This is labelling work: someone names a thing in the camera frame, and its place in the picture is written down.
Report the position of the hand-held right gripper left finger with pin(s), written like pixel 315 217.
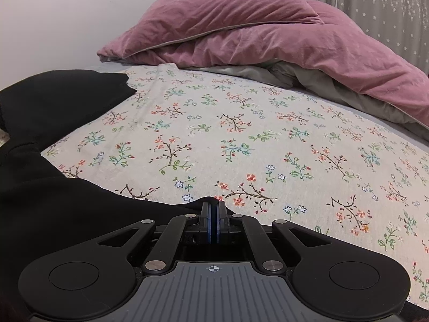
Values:
pixel 209 223

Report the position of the black pants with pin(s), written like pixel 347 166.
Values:
pixel 67 208

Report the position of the pink duvet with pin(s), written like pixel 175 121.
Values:
pixel 335 57

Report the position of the floral bed cover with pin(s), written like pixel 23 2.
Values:
pixel 251 141

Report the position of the pink pillow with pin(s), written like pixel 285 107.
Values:
pixel 218 13

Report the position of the grey star-print curtain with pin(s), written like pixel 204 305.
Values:
pixel 385 6

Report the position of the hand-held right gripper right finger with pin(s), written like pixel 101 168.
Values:
pixel 218 223

